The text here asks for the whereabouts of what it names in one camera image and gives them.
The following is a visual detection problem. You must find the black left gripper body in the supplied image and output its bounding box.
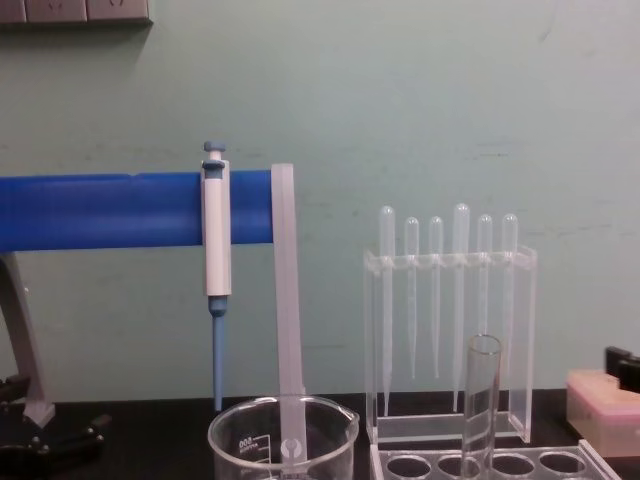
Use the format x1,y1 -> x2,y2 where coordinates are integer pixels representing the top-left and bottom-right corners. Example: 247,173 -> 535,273
0,412 -> 57,480

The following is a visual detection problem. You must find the pink plastic box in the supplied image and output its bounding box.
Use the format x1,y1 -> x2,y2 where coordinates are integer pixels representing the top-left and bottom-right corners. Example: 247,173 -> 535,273
565,368 -> 640,459

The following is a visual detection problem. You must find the clear acrylic test tube rack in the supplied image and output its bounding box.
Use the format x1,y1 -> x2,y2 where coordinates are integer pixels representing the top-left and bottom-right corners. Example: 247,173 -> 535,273
369,438 -> 632,480

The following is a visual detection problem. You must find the clear acrylic pipette stand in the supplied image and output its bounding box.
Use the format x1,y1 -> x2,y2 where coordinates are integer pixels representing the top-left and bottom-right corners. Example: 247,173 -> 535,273
363,243 -> 539,447

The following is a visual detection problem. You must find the clear glass test tube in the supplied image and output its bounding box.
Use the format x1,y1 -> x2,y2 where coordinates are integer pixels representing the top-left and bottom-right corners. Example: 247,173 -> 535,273
461,334 -> 503,480

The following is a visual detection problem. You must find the clear plastic transfer pipette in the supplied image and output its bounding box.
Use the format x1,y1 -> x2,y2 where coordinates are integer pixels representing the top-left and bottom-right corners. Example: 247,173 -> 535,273
475,213 -> 494,339
427,215 -> 445,381
451,202 -> 471,413
403,216 -> 421,380
377,205 -> 397,419

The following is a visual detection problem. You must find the blue horizontal rack bar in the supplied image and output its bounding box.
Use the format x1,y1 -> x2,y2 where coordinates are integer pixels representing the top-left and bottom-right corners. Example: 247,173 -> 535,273
0,170 -> 282,254

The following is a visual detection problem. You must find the white and blue pipettor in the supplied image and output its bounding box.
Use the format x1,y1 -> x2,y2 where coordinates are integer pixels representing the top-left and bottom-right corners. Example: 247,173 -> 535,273
201,140 -> 234,412

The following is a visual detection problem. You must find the clear glass beaker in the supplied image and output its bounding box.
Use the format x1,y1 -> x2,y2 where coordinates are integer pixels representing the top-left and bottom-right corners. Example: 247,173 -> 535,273
207,392 -> 361,480

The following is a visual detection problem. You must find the translucent white upright post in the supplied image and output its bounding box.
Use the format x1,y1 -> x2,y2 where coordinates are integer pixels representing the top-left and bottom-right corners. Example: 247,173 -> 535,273
270,162 -> 308,472

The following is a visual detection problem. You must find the grey wall outlet panel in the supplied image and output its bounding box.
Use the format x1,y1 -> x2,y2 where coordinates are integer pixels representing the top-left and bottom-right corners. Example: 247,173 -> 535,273
0,0 -> 153,32

